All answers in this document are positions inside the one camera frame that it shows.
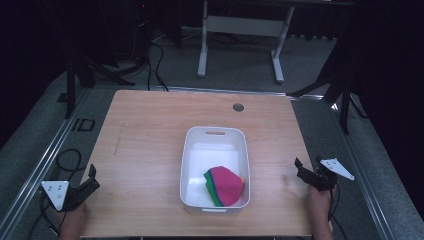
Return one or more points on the person's right hand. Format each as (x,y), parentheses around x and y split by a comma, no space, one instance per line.
(319,201)

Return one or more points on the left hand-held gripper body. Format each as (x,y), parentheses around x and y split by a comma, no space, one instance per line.
(55,194)

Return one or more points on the person's left hand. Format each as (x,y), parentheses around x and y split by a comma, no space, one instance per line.
(73,220)

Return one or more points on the dark equipment rack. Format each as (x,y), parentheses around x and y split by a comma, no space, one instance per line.
(143,30)

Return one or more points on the white metal desk frame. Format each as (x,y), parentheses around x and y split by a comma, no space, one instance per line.
(245,26)

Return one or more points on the pink and green knitted cloth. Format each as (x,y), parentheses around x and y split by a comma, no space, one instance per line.
(225,186)

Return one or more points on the black tripod stand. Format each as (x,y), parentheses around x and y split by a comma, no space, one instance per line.
(70,83)
(345,96)

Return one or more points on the silver metal floor rail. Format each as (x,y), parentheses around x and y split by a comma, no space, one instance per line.
(43,160)
(233,90)
(363,173)

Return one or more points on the white plastic basin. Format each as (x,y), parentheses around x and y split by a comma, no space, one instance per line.
(215,169)

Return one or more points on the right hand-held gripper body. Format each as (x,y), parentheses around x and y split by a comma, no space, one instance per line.
(323,181)

